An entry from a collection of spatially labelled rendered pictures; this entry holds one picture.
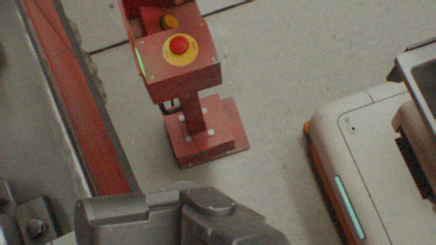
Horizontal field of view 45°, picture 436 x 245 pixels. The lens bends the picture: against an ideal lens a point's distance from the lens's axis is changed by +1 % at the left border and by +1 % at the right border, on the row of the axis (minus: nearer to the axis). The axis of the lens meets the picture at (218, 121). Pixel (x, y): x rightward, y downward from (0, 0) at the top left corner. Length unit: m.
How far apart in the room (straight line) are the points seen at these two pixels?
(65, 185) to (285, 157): 1.02
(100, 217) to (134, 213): 0.03
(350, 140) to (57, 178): 0.89
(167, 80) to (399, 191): 0.78
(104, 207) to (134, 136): 1.37
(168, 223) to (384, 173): 1.12
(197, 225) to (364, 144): 1.16
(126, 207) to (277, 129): 1.37
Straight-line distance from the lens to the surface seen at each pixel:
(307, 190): 1.79
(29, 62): 1.03
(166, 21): 1.16
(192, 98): 1.39
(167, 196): 0.51
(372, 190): 1.53
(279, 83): 1.88
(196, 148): 1.69
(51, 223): 0.90
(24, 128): 0.99
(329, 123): 1.56
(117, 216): 0.49
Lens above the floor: 1.75
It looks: 72 degrees down
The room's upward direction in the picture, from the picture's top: 8 degrees counter-clockwise
